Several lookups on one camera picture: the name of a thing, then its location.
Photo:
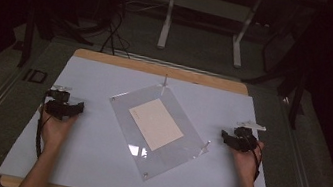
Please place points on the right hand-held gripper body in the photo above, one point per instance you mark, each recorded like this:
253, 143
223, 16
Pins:
243, 137

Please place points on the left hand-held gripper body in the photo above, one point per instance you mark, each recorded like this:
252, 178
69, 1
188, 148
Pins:
57, 106

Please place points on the clear acrylic photo frame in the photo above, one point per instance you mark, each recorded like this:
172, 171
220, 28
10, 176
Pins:
124, 113

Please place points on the picture card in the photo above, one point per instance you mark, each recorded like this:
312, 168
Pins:
156, 124

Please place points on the person's left hand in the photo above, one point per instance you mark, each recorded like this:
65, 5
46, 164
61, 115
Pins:
55, 130

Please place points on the person's right hand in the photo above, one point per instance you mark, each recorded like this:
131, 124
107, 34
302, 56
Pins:
246, 163

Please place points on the black rectangular floor plate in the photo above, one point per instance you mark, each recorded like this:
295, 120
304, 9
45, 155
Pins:
35, 76

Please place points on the white table cover sheet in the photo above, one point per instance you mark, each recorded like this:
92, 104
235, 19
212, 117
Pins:
92, 163

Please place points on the black metal stand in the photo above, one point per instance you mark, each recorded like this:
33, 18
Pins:
296, 94
28, 37

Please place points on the wooden table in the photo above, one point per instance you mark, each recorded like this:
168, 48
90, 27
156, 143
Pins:
145, 66

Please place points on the white metal desk frame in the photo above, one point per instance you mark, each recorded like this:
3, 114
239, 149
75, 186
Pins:
166, 22

